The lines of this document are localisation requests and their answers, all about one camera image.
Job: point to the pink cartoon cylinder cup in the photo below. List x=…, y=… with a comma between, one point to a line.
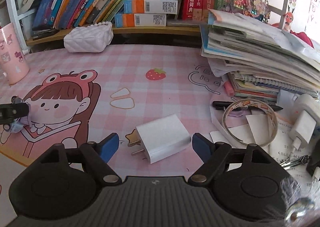
x=13, y=62

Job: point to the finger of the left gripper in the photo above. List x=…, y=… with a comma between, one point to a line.
x=11, y=112

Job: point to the white power strip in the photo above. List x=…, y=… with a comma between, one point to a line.
x=305, y=118

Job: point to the white quilted pouch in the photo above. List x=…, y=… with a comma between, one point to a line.
x=90, y=39

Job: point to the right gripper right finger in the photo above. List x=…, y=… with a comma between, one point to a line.
x=213, y=156

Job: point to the white charger plug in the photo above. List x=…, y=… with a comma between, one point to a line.
x=160, y=138

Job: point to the orange white box lower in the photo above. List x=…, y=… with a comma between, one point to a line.
x=140, y=20

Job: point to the stack of papers and notebooks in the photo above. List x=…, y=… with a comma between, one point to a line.
x=248, y=50

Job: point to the orange white box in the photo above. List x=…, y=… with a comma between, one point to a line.
x=150, y=6
x=140, y=20

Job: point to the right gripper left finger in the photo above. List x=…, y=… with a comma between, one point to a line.
x=96, y=156

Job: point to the metal compass tool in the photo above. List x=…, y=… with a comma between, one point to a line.
x=294, y=162

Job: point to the orange white box upper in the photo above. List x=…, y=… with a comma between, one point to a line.
x=150, y=6

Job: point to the black marker pen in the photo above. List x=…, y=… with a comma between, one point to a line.
x=220, y=105

